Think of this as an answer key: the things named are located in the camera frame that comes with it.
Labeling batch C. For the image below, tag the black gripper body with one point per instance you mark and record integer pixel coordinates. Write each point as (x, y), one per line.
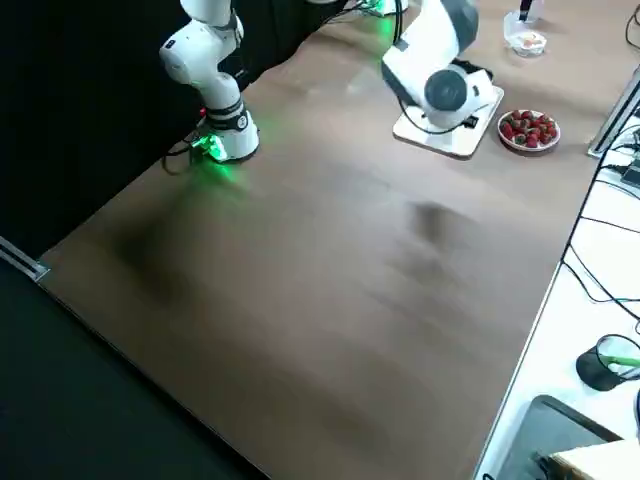
(472, 66)

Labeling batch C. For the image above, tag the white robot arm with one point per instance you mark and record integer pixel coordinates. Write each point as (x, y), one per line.
(220, 90)

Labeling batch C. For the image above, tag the clear plastic egg box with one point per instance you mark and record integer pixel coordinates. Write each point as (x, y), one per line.
(515, 30)

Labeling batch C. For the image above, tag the brown egg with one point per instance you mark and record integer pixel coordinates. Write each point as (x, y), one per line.
(531, 38)

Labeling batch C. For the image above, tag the cream plastic tray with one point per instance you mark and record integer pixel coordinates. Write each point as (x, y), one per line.
(450, 142)

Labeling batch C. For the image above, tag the white plate of strawberries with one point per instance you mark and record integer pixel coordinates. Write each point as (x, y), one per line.
(529, 130)

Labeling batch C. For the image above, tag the green pen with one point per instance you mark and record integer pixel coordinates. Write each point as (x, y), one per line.
(620, 360)

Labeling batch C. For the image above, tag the black flat case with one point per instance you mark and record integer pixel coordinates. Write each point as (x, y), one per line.
(550, 435)

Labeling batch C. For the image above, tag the light wooden box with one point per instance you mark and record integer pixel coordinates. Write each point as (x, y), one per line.
(610, 462)

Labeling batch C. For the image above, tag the aluminium frame post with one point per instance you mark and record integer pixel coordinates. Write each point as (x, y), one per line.
(25, 262)
(612, 125)

